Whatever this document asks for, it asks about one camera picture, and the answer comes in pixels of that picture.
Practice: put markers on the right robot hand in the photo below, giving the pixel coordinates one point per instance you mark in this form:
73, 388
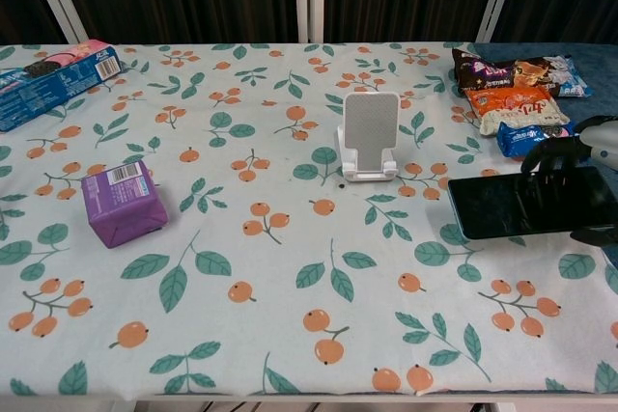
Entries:
601, 139

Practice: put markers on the black smartphone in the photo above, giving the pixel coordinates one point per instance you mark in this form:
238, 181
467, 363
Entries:
521, 204

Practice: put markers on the white phone stand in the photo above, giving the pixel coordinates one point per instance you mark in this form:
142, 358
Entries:
369, 132

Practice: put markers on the small blue Oreo packet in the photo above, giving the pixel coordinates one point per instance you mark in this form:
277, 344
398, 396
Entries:
521, 138

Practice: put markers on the blue carpet mat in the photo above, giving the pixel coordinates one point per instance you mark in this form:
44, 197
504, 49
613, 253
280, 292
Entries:
598, 57

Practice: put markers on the orange snack bag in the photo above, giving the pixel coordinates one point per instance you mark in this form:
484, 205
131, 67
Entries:
516, 108

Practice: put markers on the brown snack bag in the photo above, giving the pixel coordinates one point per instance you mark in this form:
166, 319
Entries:
492, 74

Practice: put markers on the floral tablecloth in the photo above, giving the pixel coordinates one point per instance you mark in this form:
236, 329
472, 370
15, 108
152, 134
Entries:
270, 286

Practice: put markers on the purple wrapped box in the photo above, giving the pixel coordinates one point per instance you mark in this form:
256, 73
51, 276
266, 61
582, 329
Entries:
120, 209

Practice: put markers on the blue Oreo cookie box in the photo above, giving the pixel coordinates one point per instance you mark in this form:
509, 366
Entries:
43, 89

